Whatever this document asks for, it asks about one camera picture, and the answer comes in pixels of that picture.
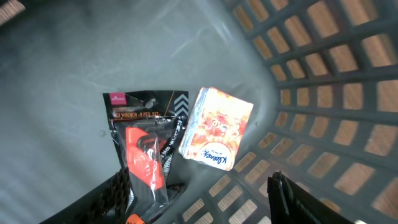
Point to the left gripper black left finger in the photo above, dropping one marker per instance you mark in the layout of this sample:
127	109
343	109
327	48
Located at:
105	204

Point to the orange Kleenex tissue pack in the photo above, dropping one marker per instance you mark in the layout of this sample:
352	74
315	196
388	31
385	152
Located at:
215	129

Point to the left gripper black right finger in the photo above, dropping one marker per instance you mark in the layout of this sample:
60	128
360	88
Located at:
291	204

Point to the hex wrench set package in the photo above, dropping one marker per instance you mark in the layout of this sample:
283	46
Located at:
147	128

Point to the black mesh plastic basket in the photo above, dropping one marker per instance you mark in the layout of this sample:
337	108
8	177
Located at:
321	75

